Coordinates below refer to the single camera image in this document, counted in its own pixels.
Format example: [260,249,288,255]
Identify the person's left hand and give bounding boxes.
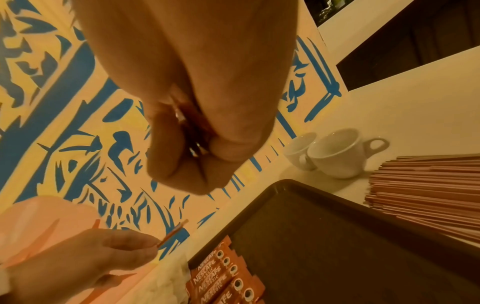
[3,228,161,304]

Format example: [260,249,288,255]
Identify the small white cup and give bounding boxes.
[305,127,391,180]
[281,131,320,173]

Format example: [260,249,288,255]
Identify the row of tea bags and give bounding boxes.
[138,255,192,304]

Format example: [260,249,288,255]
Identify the bundle of red stir sticks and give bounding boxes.
[363,153,480,244]

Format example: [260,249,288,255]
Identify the wooden shelving unit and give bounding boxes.
[303,0,358,26]

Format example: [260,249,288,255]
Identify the single red coffee stick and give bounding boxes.
[155,218,190,249]

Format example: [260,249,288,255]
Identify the dark brown tray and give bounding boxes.
[185,179,480,304]

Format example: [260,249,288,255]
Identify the row of red Nescafe sachets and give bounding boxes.
[185,235,267,304]

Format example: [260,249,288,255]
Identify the person's right hand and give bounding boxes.
[71,0,301,197]

